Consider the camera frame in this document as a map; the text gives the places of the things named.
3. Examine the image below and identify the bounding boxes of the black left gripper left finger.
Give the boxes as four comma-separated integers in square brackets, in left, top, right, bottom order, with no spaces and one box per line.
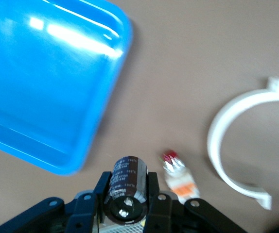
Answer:
[0,171,113,233]

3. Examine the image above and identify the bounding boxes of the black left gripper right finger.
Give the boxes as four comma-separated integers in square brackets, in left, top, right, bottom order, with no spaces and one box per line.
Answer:
[143,172,249,233]

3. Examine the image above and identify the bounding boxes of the black cylindrical capacitor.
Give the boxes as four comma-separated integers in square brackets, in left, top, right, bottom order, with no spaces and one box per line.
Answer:
[104,156,150,227]

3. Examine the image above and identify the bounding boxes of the metal mesh power supply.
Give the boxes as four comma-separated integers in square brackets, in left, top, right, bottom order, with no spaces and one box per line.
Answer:
[98,219,145,233]

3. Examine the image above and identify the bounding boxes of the large white arc clamp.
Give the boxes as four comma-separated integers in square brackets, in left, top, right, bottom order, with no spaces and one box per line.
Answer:
[206,76,279,211]

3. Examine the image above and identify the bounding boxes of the blue plastic tray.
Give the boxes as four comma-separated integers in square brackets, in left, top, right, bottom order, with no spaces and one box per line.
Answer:
[0,0,134,177]

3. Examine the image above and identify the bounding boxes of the brown table cover sheet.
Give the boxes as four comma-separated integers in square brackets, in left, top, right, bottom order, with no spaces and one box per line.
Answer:
[0,0,279,233]

